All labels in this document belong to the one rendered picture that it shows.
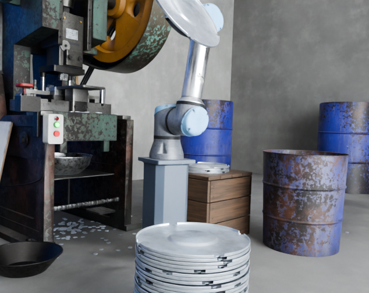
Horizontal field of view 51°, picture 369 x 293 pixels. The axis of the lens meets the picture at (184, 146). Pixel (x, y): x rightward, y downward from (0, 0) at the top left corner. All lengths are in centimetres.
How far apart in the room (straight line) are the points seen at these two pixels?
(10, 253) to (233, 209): 108
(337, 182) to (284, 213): 29
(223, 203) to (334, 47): 321
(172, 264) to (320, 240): 117
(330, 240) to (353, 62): 305
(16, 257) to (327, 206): 140
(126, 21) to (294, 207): 145
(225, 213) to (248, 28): 376
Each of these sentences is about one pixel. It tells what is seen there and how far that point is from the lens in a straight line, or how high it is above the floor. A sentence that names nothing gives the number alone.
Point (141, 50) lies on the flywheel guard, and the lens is 228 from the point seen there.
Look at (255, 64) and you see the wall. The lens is 528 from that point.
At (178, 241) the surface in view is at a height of 31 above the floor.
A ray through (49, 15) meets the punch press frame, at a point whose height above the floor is 112.
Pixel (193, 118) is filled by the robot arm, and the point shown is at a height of 62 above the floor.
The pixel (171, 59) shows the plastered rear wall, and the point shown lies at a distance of 454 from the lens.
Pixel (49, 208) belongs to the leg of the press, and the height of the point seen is 19.
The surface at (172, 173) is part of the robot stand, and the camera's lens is 160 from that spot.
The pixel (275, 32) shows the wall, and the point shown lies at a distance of 522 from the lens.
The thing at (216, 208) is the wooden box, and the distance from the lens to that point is 195.
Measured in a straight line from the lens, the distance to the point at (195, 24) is 122.
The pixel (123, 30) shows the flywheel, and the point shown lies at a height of 116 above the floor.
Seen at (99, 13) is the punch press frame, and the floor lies 120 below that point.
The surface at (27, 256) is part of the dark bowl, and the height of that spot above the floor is 2.
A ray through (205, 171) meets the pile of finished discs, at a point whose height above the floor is 36.
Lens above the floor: 59
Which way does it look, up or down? 3 degrees down
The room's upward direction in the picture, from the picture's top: 2 degrees clockwise
